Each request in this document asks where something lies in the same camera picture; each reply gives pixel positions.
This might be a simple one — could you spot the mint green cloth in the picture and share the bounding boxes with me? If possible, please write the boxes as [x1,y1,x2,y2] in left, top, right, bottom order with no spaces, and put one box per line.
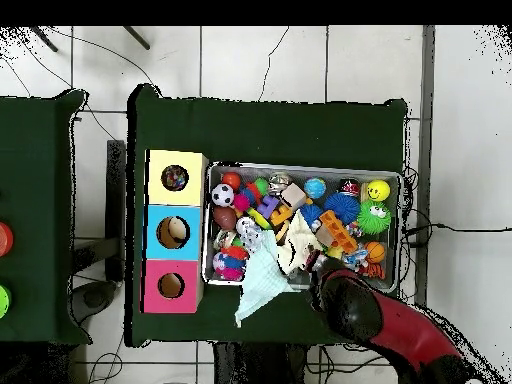
[234,229,301,329]

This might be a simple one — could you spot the wooden box with three holes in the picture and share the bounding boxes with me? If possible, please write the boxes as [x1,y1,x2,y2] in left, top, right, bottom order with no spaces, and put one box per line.
[141,149,210,315]

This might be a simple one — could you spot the blue spiky ball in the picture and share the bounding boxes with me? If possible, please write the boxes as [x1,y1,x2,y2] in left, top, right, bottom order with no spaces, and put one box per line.
[323,192,362,226]
[298,203,324,227]

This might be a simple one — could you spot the shallow mesh bin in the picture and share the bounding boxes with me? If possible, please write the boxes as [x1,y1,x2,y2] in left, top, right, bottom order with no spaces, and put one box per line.
[201,160,403,294]

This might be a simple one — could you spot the orange toy brick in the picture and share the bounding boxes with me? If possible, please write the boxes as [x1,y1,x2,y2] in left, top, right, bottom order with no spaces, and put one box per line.
[318,209,359,255]

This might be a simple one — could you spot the brown toy football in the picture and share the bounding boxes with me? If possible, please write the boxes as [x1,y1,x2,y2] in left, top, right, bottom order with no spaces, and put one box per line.
[212,205,238,232]

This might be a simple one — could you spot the black and white soccer ball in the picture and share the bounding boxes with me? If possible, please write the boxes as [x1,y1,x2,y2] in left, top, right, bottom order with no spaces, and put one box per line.
[210,182,236,208]

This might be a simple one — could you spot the cream knitted cloth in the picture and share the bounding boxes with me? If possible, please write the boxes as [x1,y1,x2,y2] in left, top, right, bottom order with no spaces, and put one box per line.
[276,219,325,277]

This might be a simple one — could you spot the green spiky ball with eyes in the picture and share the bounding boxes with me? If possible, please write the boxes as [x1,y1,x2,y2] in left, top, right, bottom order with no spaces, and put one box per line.
[356,199,392,236]

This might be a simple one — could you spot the black upright bar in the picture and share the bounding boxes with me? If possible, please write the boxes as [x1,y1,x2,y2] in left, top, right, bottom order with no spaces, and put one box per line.
[105,139,128,283]

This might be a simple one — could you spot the black tripod leg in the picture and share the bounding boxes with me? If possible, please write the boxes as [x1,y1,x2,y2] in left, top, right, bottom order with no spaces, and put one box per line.
[122,26,152,51]
[29,26,60,53]

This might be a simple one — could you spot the clear plastic bottle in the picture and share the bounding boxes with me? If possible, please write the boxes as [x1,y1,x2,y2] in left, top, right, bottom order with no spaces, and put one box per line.
[235,216,265,253]

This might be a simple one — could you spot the yellow smiley ball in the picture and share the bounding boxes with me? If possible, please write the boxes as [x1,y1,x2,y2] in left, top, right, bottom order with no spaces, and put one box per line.
[366,178,392,202]

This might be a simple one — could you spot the thin black floor cable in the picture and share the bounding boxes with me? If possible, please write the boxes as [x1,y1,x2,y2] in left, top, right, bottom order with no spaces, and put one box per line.
[257,26,290,102]

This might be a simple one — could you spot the plain wooden block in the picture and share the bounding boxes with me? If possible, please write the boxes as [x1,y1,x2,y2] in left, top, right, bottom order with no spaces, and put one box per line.
[279,182,308,210]

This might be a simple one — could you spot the thick black floor cable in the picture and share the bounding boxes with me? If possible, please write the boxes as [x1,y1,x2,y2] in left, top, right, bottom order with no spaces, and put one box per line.
[403,222,512,249]

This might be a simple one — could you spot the dark green tablecloth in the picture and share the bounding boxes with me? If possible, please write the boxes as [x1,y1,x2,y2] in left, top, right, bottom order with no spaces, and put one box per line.
[125,83,409,348]
[0,88,93,346]

